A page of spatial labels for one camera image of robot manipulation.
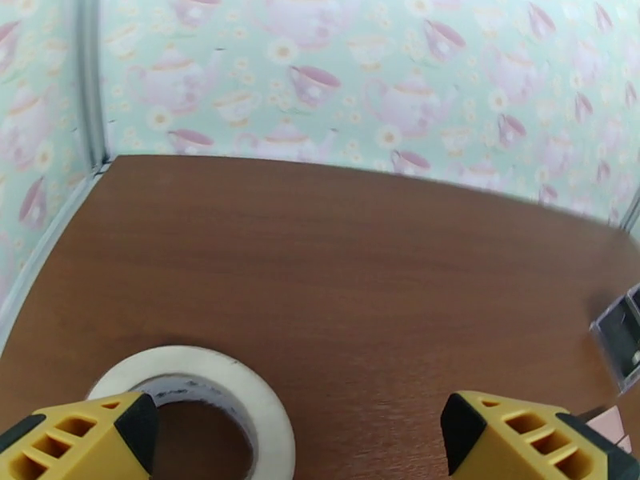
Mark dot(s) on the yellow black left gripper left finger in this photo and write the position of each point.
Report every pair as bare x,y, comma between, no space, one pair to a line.
75,443

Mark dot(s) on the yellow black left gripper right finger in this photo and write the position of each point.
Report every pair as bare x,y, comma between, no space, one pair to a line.
525,443

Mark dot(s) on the white masking tape roll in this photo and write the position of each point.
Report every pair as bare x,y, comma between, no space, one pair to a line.
260,408

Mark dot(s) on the thin aluminium side rail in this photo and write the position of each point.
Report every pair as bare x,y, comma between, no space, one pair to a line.
45,253

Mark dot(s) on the aluminium frame post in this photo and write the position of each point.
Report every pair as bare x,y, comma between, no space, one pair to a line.
632,208
91,78

